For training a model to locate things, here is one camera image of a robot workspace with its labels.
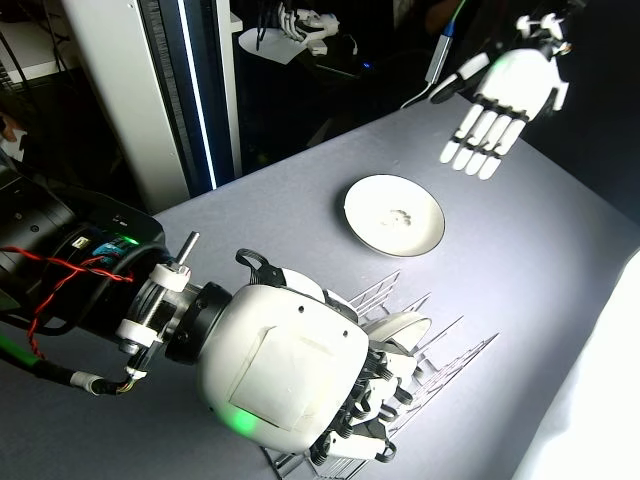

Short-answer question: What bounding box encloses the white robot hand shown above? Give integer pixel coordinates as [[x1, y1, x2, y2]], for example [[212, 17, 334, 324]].
[[196, 248, 419, 464], [428, 47, 571, 181]]

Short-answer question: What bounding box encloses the white plate with black rim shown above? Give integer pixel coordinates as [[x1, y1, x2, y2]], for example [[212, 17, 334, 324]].
[[367, 312, 434, 359], [342, 173, 447, 259]]

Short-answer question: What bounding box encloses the grey table cloth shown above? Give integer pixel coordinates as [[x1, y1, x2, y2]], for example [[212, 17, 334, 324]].
[[0, 94, 640, 480]]

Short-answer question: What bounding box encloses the spare white robot hand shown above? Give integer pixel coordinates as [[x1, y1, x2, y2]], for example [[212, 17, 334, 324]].
[[272, 0, 341, 49]]

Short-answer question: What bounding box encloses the white paper sheet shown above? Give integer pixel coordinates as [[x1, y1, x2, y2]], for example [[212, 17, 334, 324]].
[[238, 27, 307, 65]]

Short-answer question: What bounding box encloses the white column with light strip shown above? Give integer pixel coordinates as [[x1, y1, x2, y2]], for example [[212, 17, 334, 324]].
[[62, 0, 244, 214]]

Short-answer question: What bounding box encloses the white fabric sheet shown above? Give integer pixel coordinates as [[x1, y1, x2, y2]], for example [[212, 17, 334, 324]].
[[509, 234, 640, 480]]

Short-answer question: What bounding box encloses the person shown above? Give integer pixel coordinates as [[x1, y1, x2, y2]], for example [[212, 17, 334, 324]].
[[0, 92, 31, 164]]

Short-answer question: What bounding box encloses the white desk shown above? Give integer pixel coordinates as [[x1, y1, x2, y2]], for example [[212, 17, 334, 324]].
[[0, 19, 81, 84]]

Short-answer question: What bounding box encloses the grey cable adapter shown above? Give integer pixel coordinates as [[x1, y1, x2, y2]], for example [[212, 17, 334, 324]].
[[423, 32, 455, 84]]

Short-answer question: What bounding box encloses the green cable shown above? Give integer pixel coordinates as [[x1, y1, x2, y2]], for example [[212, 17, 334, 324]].
[[446, 0, 469, 36]]

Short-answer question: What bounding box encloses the white cable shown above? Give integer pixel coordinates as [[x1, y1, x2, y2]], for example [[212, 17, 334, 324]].
[[399, 79, 432, 110]]

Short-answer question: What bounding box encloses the metal wire dish rack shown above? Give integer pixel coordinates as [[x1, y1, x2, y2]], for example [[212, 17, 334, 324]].
[[259, 269, 501, 480]]

